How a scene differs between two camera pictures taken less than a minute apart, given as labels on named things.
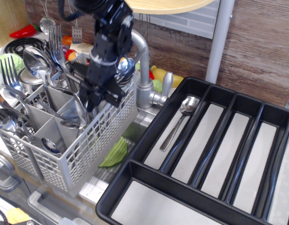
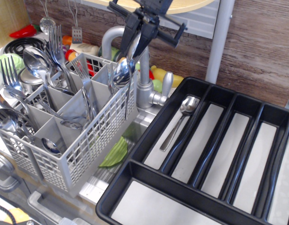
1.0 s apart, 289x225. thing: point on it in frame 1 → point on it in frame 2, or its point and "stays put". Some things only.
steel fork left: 12,80 stays put
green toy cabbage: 11,63 stays put
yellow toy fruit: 159,75 stays put
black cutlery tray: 231,162 stays put
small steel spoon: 83,114 → 132,49
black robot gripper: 98,78 → 169,30
